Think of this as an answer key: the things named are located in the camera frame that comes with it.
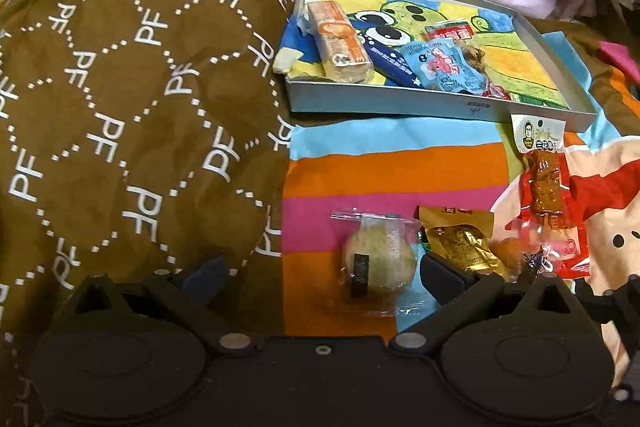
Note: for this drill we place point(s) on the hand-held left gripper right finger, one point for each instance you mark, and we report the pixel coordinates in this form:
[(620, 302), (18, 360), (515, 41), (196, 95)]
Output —
[(440, 278)]

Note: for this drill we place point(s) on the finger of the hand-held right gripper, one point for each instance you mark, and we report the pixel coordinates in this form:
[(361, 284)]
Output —
[(605, 297)]

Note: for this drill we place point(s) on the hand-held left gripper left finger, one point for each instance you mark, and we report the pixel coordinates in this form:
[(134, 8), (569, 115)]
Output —
[(205, 273)]

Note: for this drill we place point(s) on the gold foil snack packet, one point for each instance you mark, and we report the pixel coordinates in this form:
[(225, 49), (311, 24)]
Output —
[(460, 247)]

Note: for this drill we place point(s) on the round pastry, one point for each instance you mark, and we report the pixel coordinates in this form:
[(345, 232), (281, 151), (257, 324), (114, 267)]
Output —
[(385, 252)]

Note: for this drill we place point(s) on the small dark candy packet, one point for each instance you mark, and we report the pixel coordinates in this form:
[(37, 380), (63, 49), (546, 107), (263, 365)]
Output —
[(535, 263)]

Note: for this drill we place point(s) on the red dried tofu packet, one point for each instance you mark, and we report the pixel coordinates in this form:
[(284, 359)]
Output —
[(547, 187)]

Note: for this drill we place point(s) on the grey tray with cartoon drawing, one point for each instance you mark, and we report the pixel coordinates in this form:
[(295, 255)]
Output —
[(380, 104)]

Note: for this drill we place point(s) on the small red snack packet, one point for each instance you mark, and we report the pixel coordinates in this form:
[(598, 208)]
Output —
[(496, 92)]

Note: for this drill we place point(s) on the light blue snack packet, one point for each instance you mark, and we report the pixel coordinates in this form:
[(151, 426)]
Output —
[(440, 69)]

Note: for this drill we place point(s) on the blue stick snack packet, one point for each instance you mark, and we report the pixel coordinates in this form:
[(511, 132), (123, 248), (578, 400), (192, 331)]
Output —
[(390, 64)]

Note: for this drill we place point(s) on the red quail egg packet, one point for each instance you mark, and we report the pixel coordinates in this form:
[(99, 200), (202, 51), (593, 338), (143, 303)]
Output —
[(447, 31)]

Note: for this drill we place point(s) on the orange cake bar packet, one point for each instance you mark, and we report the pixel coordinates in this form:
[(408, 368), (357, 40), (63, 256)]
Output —
[(340, 42)]

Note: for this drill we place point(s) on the small orange round snack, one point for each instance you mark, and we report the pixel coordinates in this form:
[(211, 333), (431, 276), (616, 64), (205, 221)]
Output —
[(507, 254)]

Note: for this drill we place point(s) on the colourful striped bed sheet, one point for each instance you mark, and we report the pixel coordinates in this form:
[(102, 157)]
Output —
[(375, 167)]

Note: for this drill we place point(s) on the brown lettered quilt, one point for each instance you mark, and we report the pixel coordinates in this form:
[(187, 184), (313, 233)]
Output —
[(125, 107)]

